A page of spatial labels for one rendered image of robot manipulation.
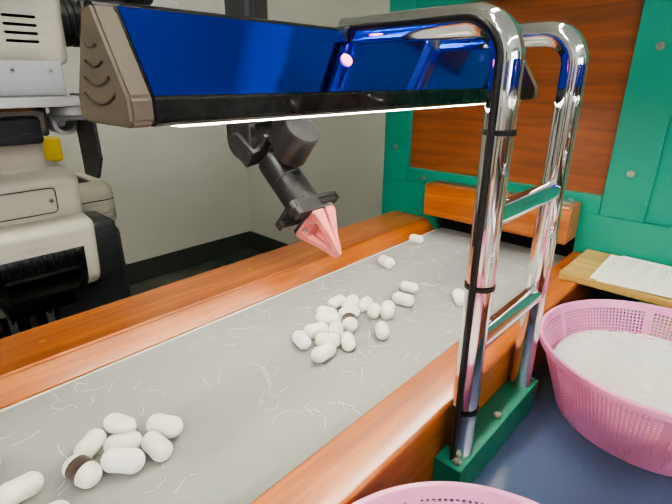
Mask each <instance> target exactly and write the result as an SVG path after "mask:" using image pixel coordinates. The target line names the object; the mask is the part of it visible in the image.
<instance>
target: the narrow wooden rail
mask: <svg viewBox="0 0 672 504"><path fill-rule="evenodd" d="M581 254H582V253H580V252H576V251H573V252H572V253H570V254H569V255H568V256H567V257H565V258H564V259H563V260H561V261H560V262H559V263H558V264H556V265H555V266H554V267H552V268H551V273H550V279H549V284H548V290H547V295H546V301H545V306H544V311H543V316H544V315H545V314H546V313H547V312H548V311H549V310H551V309H552V308H554V307H556V306H558V305H561V304H564V303H568V302H572V301H578V300H587V299H595V298H596V293H597V288H593V287H590V286H586V285H582V284H578V283H575V282H571V281H567V280H563V279H560V278H558V276H559V272H560V271H561V270H562V269H564V268H565V267H566V266H567V265H569V264H570V263H571V262H572V261H573V260H575V259H576V258H577V257H578V256H580V255H581ZM519 320H520V319H519ZM519 320H518V321H517V322H516V323H514V324H513V325H512V326H511V327H510V328H509V329H508V330H506V331H505V332H504V333H503V334H502V335H501V336H500V337H498V338H497V339H496V340H495V341H494V342H493V343H492V344H490V345H489V346H488V347H487V348H486V351H485V358H484V366H483V373H482V380H481V388H480V395H479V402H478V405H479V409H480V408H481V407H482V406H483V405H484V404H485V403H486V402H487V401H488V400H489V399H490V398H491V397H492V396H493V395H494V394H495V393H496V392H497V390H498V389H499V388H500V387H501V386H502V385H503V384H504V383H505V382H506V381H507V380H508V379H509V378H510V375H511V369H512V363H513V356H514V350H515V344H516V338H517V332H518V326H519ZM458 347H459V341H457V342H456V343H455V344H454V345H452V346H451V347H450V348H448V349H447V350H446V351H445V352H443V353H442V354H441V355H439V356H438V357H437V358H436V359H434V360H433V361H432V362H430V363H429V364H428V365H427V366H425V367H424V368H423V369H421V370H420V371H419V372H418V373H416V374H415V375H414V376H412V377H411V378H410V379H409V380H407V381H406V382H405V383H403V384H402V385H401V386H400V387H398V388H397V389H396V390H395V391H393V392H392V393H391V394H389V395H388V396H387V397H386V398H384V399H383V400H382V401H380V402H379V403H378V404H377V405H375V406H374V407H373V408H371V409H370V410H369V411H368V412H366V413H365V414H364V415H362V416H361V417H360V418H359V419H357V420H356V421H355V422H353V423H352V424H351V425H350V426H348V427H347V428H346V429H344V430H343V431H342V432H341V433H339V434H338V435H337V436H335V437H334V438H333V439H332V440H330V441H329V442H328V443H326V444H325V445H324V446H323V447H321V448H320V449H319V450H317V451H316V452H315V453H314V454H312V455H311V456H310V457H309V458H307V459H306V460H305V461H303V462H302V463H301V464H300V465H298V466H297V467H296V468H294V469H293V470H292V471H291V472H289V473H288V474H287V475H285V476H284V477H283V478H282V479H280V480H279V481H278V482H276V483H275V484H274V485H273V486H271V487H270V488H269V489H267V490H266V491H265V492H264V493H262V494H261V495H260V496H258V497H257V498H256V499H255V500H253V501H252V502H251V503H249V504H352V503H354V502H356V501H358V500H360V499H362V498H364V497H366V496H368V495H371V494H373V493H376V492H379V491H381V490H385V489H388V488H391V487H395V486H400V485H404V484H410V483H417V482H429V481H432V475H433V465H434V457H435V456H436V455H437V454H438V453H439V452H440V450H441V449H442V448H443V447H444V446H445V445H446V444H447V443H448V437H449V428H450V419H451V410H452V409H451V404H452V403H451V401H452V399H453V392H454V383H455V374H456V365H457V356H458ZM546 357H547V356H546V352H545V350H544V349H543V347H542V345H541V342H540V340H539V339H538V344H537V350H536V355H535V361H534V366H533V371H534V370H535V369H536V368H537V367H538V366H539V364H540V363H541V362H542V361H543V360H544V359H545V358H546Z"/></svg>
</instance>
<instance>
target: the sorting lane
mask: <svg viewBox="0 0 672 504"><path fill-rule="evenodd" d="M421 236H422V237H423V242H422V243H420V244H419V243H414V242H411V241H410V240H408V241H406V242H403V243H401V244H398V245H396V246H394V247H391V248H389V249H386V250H384V251H382V252H379V253H377V254H374V255H372V256H370V257H367V258H365V259H362V260H360V261H357V262H355V263H353V264H350V265H348V266H345V267H343V268H341V269H338V270H336V271H333V272H331V273H329V274H326V275H324V276H321V277H319V278H317V279H314V280H312V281H309V282H307V283H304V284H302V285H300V286H297V287H295V288H292V289H290V290H288V291H285V292H283V293H280V294H278V295H276V296H273V297H271V298H268V299H266V300H264V301H261V302H259V303H256V304H254V305H252V306H249V307H247V308H244V309H242V310H239V311H237V312H235V313H232V314H230V315H227V316H225V317H223V318H220V319H218V320H215V321H213V322H211V323H208V324H206V325H203V326H201V327H199V328H196V329H194V330H191V331H189V332H186V333H184V334H182V335H179V336H177V337H174V338H172V339H170V340H167V341H165V342H162V343H160V344H158V345H155V346H153V347H150V348H148V349H146V350H143V351H141V352H138V353H136V354H133V355H131V356H129V357H126V358H124V359H121V360H119V361H117V362H114V363H112V364H109V365H107V366H105V367H102V368H100V369H97V370H95V371H93V372H90V373H88V374H85V375H83V376H80V377H78V378H76V379H73V380H71V381H68V382H66V383H64V384H61V385H59V386H56V387H54V388H52V389H49V390H47V391H44V392H42V393H40V394H37V395H35V396H32V397H30V398H27V399H25V400H23V401H20V402H18V403H15V404H13V405H11V406H8V407H6V408H3V409H1V410H0V486H1V485H2V484H4V483H6V482H8V481H11V480H13V479H15V478H17V477H19V476H21V475H23V474H25V473H27V472H30V471H37V472H39V473H41V474H42V475H43V477H44V485H43V487H42V489H41V490H40V492H38V493H37V494H36V495H34V496H32V497H30V498H28V499H26V500H24V501H22V502H20V503H18V504H49V503H51V502H54V501H57V500H65V501H67V502H69V503H70V504H249V503H251V502H252V501H253V500H255V499H256V498H257V497H258V496H260V495H261V494H262V493H264V492H265V491H266V490H267V489H269V488H270V487H271V486H273V485H274V484H275V483H276V482H278V481H279V480H280V479H282V478H283V477H284V476H285V475H287V474H288V473H289V472H291V471H292V470H293V469H294V468H296V467H297V466H298V465H300V464H301V463H302V462H303V461H305V460H306V459H307V458H309V457H310V456H311V455H312V454H314V453H315V452H316V451H317V450H319V449H320V448H321V447H323V446H324V445H325V444H326V443H328V442H329V441H330V440H332V439H333V438H334V437H335V436H337V435H338V434H339V433H341V432H342V431H343V430H344V429H346V428H347V427H348V426H350V425H351V424H352V423H353V422H355V421H356V420H357V419H359V418H360V417H361V416H362V415H364V414H365V413H366V412H368V411H369V410H370V409H371V408H373V407H374V406H375V405H377V404H378V403H379V402H380V401H382V400H383V399H384V398H386V397H387V396H388V395H389V394H391V393H392V392H393V391H395V390H396V389H397V388H398V387H400V386H401V385H402V384H403V383H405V382H406V381H407V380H409V379H410V378H411V377H412V376H414V375H415V374H416V373H418V372H419V371H420V370H421V369H423V368H424V367H425V366H427V365H428V364H429V363H430V362H432V361H433V360H434V359H436V358H437V357H438V356H439V355H441V354H442V353H443V352H445V351H446V350H447V349H448V348H450V347H451V346H452V345H454V344H455V343H456V342H457V341H459V338H460V329H461V320H462V311H463V306H458V305H456V304H455V302H454V300H453V298H452V292H453V290H455V289H457V288H460V289H462V290H463V291H464V292H465V287H464V282H465V280H466V275H467V266H468V258H469V249H470V240H471V238H467V237H463V236H459V235H454V234H450V233H446V232H442V231H438V230H436V229H435V230H432V231H430V232H427V233H425V234H423V235H421ZM381 255H386V256H388V257H390V258H393V259H394V261H395V265H394V266H393V267H392V268H390V269H388V268H386V267H384V266H382V265H380V264H379V262H378V258H379V257H380V256H381ZM529 258H530V253H528V252H524V251H520V250H516V249H512V248H508V247H504V246H500V249H499V256H498V263H497V271H496V278H495V284H496V289H495V291H494V293H493V300H492V307H491V315H492V314H493V313H495V312H496V311H497V310H498V309H500V308H501V307H502V306H504V305H505V304H506V303H507V302H509V301H510V300H511V299H513V298H514V297H515V296H516V295H518V294H519V293H520V292H522V291H523V290H524V289H525V283H526V277H527V271H528V264H529ZM403 281H408V282H413V283H416V284H417V285H418V288H419V289H418V291H417V292H416V293H414V294H413V293H408V292H404V291H402V290H401V289H400V283H401V282H403ZM397 291H399V292H403V293H406V294H411V295H412V296H413V297H414V304H413V305H412V306H410V307H406V306H403V305H399V304H395V303H394V302H393V300H392V295H393V294H394V293H395V292H397ZM352 294H353V295H356V296H357V297H358V298H359V301H360V300H361V299H362V298H363V297H366V296H368V297H370V298H371V299H372V300H373V303H378V304H379V305H380V308H381V305H382V303H383V302H384V301H386V300H390V301H392V302H393V303H394V304H395V313H394V316H393V318H391V319H389V320H385V319H383V318H382V317H381V315H380V313H379V316H378V317H377V318H375V319H372V318H370V317H369V316H368V314H367V311H368V310H367V311H366V312H361V311H360V315H359V317H358V318H357V321H358V327H357V329H356V330H355V331H354V332H351V333H353V335H354V337H355V342H356V346H355V348H354V349H353V350H352V351H345V350H344V349H343V348H342V344H341V343H340V345H339V346H338V347H337V348H336V353H335V354H334V356H332V357H330V358H328V359H327V360H326V361H324V362H322V363H316V362H314V361H313V359H312V357H311V352H312V350H313V349H314V348H315V347H317V345H316V343H315V338H314V339H311V345H310V347H309V348H308V349H306V350H302V349H300V348H299V347H298V346H297V345H296V344H295V343H294V342H293V340H292V335H293V333H294V332H295V331H297V330H301V331H303V329H304V327H305V326H306V325H308V324H314V323H315V320H314V317H315V315H316V310H317V308H318V307H319V306H326V307H328V304H327V303H328V300H329V299H330V298H332V297H335V296H337V295H343V296H344V297H345V299H346V298H347V297H348V296H349V295H352ZM491 315H490V316H491ZM379 321H384V322H386V323H387V325H388V328H389V331H390V336H389V338H388V339H386V340H380V339H378V337H377V336H376V331H375V325H376V323H377V322H379ZM111 413H120V414H124V415H127V416H130V417H132V418H134V419H135V421H136V424H137V427H136V430H135V431H138V432H139V433H140V434H141V435H142V438H143V436H144V435H145V434H146V433H148V431H147V428H146V422H147V420H148V418H149V417H150V416H152V415H153V414H156V413H162V414H167V415H174V416H178V417H179V418H180V419H181V420H182V422H183V430H182V432H181V433H180V434H179V435H178V436H177V437H175V438H172V439H169V438H167V439H168V440H169V441H170V442H171V443H172V446H173V451H172V454H171V456H170V457H169V458H168V459H167V460H165V461H163V462H156V461H154V460H153V459H152V458H151V457H150V456H149V455H148V454H147V453H146V452H145V451H144V450H143V449H142V447H141V446H140V448H139V449H140V450H142V451H143V452H144V454H145V464H144V466H143V467H142V469H141V470H140V471H138V472H137V473H135V474H121V473H107V472H105V471H104V470H103V469H102V477H101V479H100V481H99V482H98V483H97V484H96V485H95V486H93V487H91V488H88V489H82V488H78V487H76V486H75V485H73V484H72V483H70V482H69V481H67V480H66V479H65V478H64V476H63V474H62V466H63V464H64V462H65V461H66V460H67V459H68V458H69V457H70V456H72V455H73V450H74V448H75V446H76V445H77V444H78V442H79V441H80V440H81V439H82V438H83V437H84V436H85V435H86V434H87V433H88V432H89V431H90V430H92V429H95V428H100V429H102V430H104V428H103V421H104V419H105V418H106V417H107V416H108V415H109V414H111ZM104 431H105V430H104ZM105 433H106V435H107V438H108V437H110V436H111V435H113V434H111V433H108V432H106V431H105Z"/></svg>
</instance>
